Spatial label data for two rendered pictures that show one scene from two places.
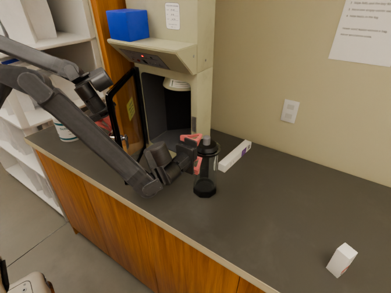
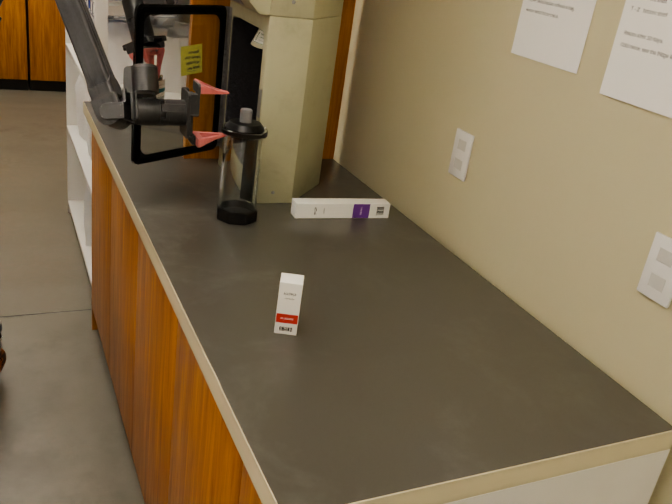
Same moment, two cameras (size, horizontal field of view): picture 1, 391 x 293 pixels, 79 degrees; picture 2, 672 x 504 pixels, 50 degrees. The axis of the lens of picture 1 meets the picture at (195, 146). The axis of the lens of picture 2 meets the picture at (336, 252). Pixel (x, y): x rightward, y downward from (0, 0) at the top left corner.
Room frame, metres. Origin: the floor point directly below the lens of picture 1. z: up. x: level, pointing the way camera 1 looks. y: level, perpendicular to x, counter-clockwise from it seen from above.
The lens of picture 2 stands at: (-0.57, -1.03, 1.61)
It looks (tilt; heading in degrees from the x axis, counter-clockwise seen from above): 24 degrees down; 28
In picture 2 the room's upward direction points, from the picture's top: 9 degrees clockwise
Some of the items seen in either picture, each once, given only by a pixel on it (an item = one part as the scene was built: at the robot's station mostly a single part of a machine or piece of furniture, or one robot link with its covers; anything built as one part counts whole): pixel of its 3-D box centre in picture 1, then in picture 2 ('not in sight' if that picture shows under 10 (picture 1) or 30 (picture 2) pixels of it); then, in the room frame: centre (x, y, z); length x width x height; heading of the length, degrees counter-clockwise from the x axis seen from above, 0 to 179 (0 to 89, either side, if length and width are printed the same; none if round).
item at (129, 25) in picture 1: (128, 24); not in sight; (0.94, 0.24, 1.56); 0.10 x 0.10 x 0.09; 56
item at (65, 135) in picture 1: (68, 125); not in sight; (1.17, 0.72, 1.02); 0.13 x 0.13 x 0.15
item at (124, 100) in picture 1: (130, 126); (179, 83); (0.85, 0.27, 1.19); 0.30 x 0.01 x 0.40; 176
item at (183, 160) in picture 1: (181, 163); (175, 112); (0.60, 0.05, 1.20); 0.07 x 0.07 x 0.10; 56
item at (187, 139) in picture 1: (193, 143); (208, 97); (0.66, 0.01, 1.23); 0.09 x 0.07 x 0.07; 146
